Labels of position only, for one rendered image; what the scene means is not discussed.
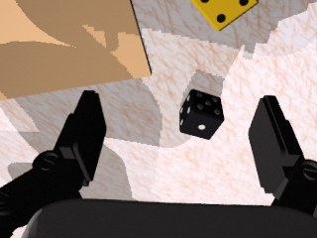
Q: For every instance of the yellow die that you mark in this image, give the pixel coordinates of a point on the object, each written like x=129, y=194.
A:
x=221, y=13

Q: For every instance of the black die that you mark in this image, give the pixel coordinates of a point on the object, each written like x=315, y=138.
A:
x=201, y=114

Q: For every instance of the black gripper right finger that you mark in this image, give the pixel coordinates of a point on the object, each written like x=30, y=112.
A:
x=281, y=166

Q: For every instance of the tan flat mat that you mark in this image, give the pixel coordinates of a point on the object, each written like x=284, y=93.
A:
x=51, y=45

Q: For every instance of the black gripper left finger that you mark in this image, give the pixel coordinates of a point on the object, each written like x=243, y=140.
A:
x=60, y=173

